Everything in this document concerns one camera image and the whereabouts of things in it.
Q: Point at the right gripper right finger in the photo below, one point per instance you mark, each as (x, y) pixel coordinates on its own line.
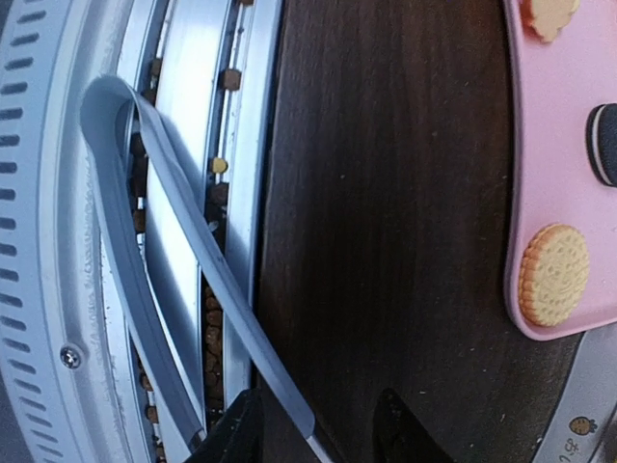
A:
(398, 436)

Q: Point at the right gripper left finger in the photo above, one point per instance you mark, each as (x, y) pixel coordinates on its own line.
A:
(238, 436)

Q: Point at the metal serving tongs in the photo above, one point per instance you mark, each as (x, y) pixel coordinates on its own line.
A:
(108, 109)

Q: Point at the white divided cookie tin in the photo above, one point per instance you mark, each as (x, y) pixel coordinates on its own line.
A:
(583, 425)

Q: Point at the round tan cookie bottom right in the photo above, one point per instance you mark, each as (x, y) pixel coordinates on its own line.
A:
(554, 272)

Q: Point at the pink plastic tray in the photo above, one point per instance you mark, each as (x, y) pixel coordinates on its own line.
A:
(555, 87)

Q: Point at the round cookie red mark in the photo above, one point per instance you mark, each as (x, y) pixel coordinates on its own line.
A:
(546, 18)

